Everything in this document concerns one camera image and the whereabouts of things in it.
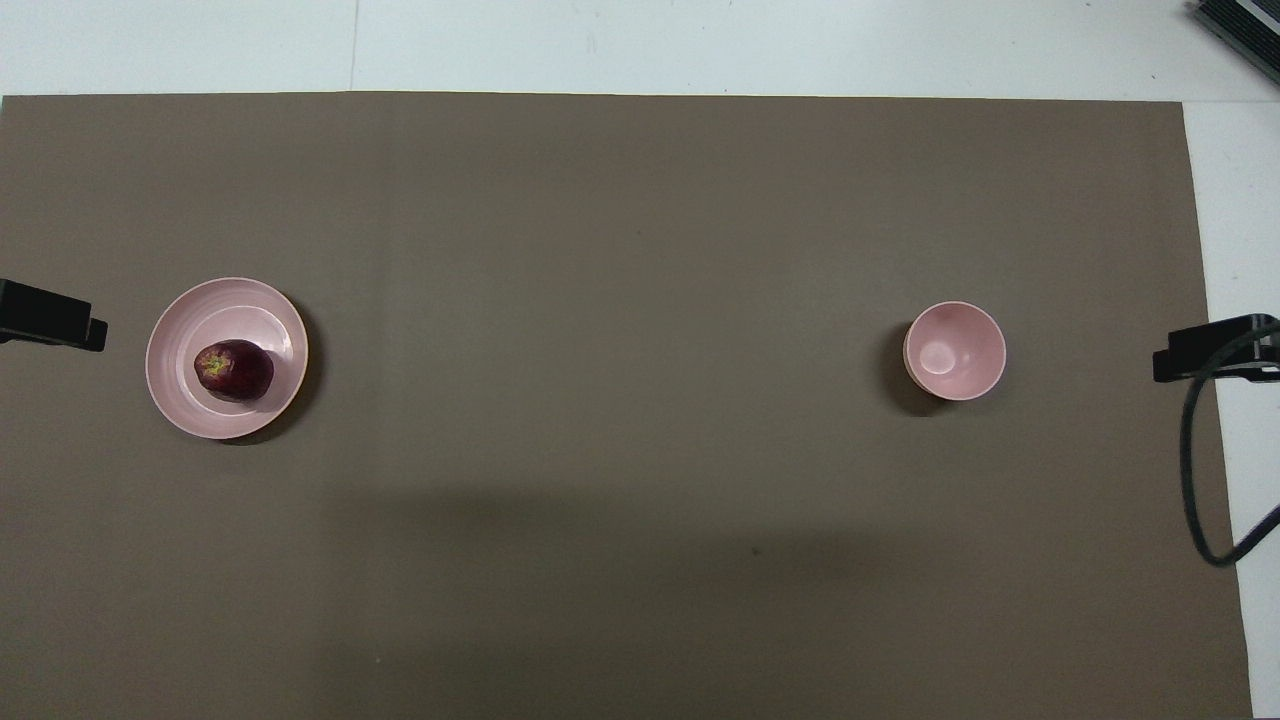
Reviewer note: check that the dark red apple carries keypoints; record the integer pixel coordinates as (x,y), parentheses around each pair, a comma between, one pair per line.
(238,372)

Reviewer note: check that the pink plate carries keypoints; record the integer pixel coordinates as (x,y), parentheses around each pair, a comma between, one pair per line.
(180,400)

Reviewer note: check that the pink bowl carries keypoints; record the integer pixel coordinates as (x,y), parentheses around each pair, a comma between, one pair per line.
(955,350)

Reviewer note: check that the grey ribbed metal device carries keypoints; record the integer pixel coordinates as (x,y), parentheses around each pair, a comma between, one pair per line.
(1245,25)

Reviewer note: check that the brown table mat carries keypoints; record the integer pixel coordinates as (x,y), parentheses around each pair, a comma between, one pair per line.
(640,300)

